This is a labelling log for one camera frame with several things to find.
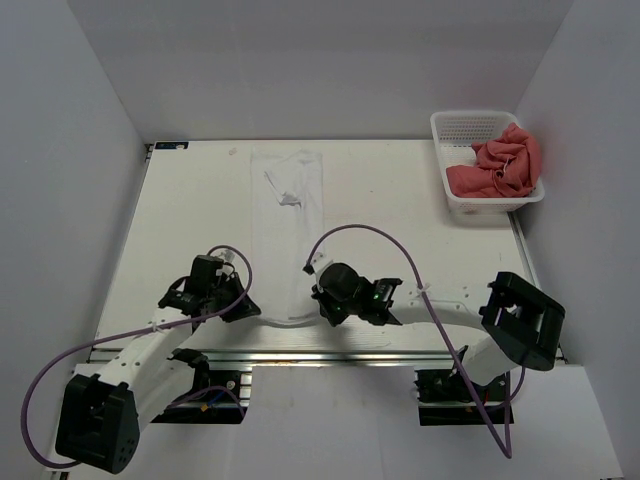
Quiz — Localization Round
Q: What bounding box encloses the pink t shirt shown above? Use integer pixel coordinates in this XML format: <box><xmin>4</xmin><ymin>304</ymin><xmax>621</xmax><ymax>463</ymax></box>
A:
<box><xmin>446</xmin><ymin>122</ymin><xmax>542</xmax><ymax>199</ymax></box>

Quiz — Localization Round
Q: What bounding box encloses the white plastic basket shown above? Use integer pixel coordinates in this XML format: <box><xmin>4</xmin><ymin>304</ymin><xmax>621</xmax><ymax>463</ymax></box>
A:
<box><xmin>430</xmin><ymin>110</ymin><xmax>545</xmax><ymax>216</ymax></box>

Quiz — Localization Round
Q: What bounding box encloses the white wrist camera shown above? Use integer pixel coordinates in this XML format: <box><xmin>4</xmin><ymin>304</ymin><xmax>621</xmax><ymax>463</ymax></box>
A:
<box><xmin>303</xmin><ymin>252</ymin><xmax>333</xmax><ymax>276</ymax></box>
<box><xmin>216</xmin><ymin>248</ymin><xmax>236</xmax><ymax>274</ymax></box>

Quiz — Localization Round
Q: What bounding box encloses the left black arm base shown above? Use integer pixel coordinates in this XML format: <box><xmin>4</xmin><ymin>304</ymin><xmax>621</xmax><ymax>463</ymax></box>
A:
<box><xmin>152</xmin><ymin>349</ymin><xmax>252</xmax><ymax>425</ymax></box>

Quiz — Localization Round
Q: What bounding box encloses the white t shirt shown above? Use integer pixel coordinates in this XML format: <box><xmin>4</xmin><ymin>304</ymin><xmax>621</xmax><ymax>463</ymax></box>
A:
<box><xmin>250</xmin><ymin>148</ymin><xmax>325</xmax><ymax>328</ymax></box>

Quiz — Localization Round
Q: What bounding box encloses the blue table label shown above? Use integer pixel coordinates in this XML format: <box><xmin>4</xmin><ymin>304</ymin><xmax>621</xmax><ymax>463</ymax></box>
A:
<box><xmin>154</xmin><ymin>141</ymin><xmax>189</xmax><ymax>150</ymax></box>

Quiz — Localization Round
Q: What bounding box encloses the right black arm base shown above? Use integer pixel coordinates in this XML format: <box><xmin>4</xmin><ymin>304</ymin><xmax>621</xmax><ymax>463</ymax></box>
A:
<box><xmin>414</xmin><ymin>369</ymin><xmax>511</xmax><ymax>427</ymax></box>

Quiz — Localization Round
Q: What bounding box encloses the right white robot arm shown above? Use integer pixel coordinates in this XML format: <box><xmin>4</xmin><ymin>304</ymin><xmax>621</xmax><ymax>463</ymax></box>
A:
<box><xmin>304</xmin><ymin>260</ymin><xmax>566</xmax><ymax>399</ymax></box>

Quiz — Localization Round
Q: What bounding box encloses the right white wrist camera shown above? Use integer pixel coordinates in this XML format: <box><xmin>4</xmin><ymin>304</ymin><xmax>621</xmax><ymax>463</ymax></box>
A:
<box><xmin>303</xmin><ymin>252</ymin><xmax>333</xmax><ymax>276</ymax></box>

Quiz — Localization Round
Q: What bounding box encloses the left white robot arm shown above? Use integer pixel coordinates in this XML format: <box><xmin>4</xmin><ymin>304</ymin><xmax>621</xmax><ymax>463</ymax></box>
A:
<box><xmin>55</xmin><ymin>246</ymin><xmax>261</xmax><ymax>474</ymax></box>

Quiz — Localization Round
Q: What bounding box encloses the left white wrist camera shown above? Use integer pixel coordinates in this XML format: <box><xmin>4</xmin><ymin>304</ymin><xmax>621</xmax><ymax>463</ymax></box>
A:
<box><xmin>216</xmin><ymin>248</ymin><xmax>236</xmax><ymax>274</ymax></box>

